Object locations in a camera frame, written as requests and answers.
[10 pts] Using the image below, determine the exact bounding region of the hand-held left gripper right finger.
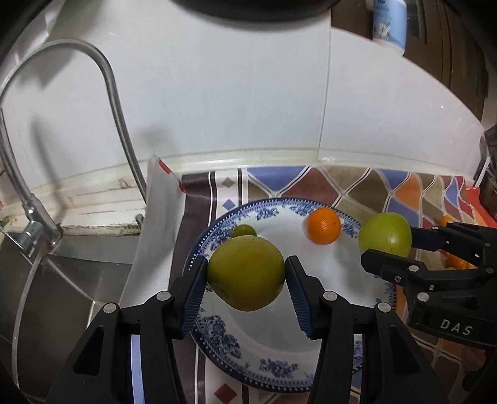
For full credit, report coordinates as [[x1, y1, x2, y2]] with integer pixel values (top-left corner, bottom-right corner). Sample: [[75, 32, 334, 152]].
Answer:
[[285, 255, 451, 404]]

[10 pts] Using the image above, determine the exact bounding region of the large orange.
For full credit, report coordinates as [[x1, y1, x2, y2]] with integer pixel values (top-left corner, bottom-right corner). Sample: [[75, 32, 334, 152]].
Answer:
[[445, 252, 478, 270]]

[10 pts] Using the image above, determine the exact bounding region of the steel sink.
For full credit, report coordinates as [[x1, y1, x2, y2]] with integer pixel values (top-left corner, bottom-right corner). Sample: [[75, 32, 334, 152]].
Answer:
[[0, 229, 144, 404]]

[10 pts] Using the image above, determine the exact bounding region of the metal gooseneck faucet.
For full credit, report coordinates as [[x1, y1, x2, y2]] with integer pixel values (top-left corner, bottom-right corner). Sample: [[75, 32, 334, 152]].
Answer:
[[0, 39, 149, 257]]

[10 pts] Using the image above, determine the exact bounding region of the white cutting board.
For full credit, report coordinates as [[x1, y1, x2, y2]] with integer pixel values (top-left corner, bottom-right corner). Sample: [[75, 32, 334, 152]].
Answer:
[[118, 154, 187, 307]]

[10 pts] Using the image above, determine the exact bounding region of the small orange mandarin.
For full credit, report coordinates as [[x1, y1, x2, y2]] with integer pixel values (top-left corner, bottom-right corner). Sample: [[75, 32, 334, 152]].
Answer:
[[305, 208, 342, 245]]

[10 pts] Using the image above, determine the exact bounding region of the colourful patterned mat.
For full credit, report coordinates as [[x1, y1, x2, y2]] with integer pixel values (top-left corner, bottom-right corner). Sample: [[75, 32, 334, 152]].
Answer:
[[128, 165, 478, 404]]

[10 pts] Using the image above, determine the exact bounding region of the dark appliance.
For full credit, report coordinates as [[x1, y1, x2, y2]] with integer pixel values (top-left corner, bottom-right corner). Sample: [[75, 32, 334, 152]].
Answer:
[[472, 124, 497, 210]]

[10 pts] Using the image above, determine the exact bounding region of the white plastic bottle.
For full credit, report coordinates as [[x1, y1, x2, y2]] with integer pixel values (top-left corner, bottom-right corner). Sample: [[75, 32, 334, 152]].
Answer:
[[371, 0, 408, 49]]

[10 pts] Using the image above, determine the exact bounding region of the blue and white plate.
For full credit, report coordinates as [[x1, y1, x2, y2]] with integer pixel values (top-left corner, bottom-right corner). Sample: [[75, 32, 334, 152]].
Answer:
[[182, 197, 399, 394]]

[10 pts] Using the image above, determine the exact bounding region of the yellow-green apple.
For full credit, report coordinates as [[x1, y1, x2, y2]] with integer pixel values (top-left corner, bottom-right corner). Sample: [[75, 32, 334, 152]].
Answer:
[[207, 236, 286, 311]]

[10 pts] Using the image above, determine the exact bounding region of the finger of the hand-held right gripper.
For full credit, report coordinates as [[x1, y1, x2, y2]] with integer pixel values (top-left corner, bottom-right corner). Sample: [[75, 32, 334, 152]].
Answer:
[[409, 221, 497, 269], [361, 249, 497, 296]]

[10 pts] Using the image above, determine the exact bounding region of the green apple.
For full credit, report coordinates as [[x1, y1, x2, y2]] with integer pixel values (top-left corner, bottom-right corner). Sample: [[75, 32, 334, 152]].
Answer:
[[358, 212, 413, 259]]

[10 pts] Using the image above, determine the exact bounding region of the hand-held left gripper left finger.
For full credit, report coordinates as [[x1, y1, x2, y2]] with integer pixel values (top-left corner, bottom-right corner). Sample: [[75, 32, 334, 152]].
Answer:
[[44, 256, 208, 404]]

